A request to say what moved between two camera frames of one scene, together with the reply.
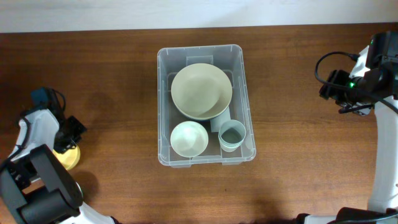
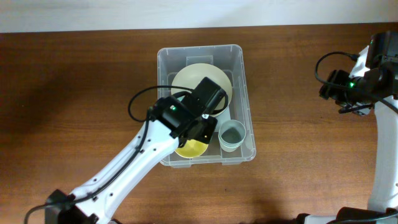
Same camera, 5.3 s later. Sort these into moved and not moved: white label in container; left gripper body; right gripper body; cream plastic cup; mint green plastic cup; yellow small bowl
Moved: yellow small bowl; left gripper body
Not moved: mint green plastic cup; cream plastic cup; right gripper body; white label in container
